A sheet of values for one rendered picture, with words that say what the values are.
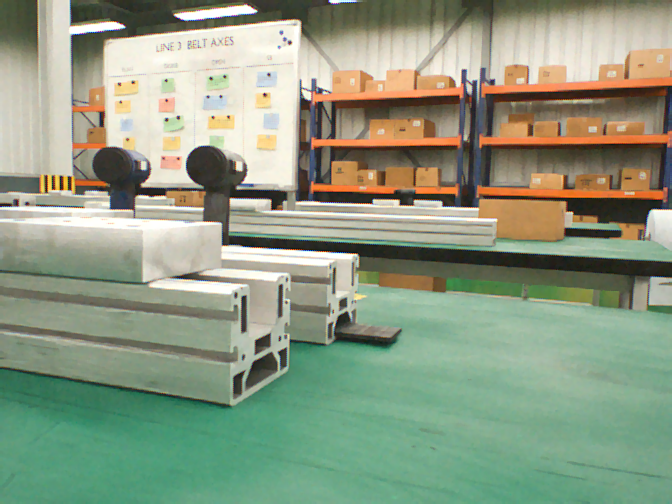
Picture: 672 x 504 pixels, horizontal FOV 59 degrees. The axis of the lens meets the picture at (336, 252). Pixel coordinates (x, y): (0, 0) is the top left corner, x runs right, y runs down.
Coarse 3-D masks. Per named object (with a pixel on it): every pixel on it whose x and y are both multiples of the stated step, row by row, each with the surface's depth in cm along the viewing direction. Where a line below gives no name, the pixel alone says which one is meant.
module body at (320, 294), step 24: (240, 264) 62; (264, 264) 61; (288, 264) 60; (312, 264) 59; (336, 264) 61; (312, 288) 60; (336, 288) 62; (312, 312) 61; (336, 312) 62; (312, 336) 60; (336, 336) 63
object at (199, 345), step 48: (0, 288) 50; (48, 288) 47; (96, 288) 45; (144, 288) 44; (192, 288) 42; (240, 288) 42; (288, 288) 50; (0, 336) 49; (48, 336) 49; (96, 336) 47; (144, 336) 44; (192, 336) 42; (240, 336) 43; (288, 336) 51; (144, 384) 44; (192, 384) 43; (240, 384) 44
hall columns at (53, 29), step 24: (48, 0) 807; (48, 24) 811; (48, 48) 814; (48, 72) 817; (48, 96) 820; (48, 120) 823; (48, 144) 825; (48, 168) 828; (72, 168) 833; (72, 192) 833
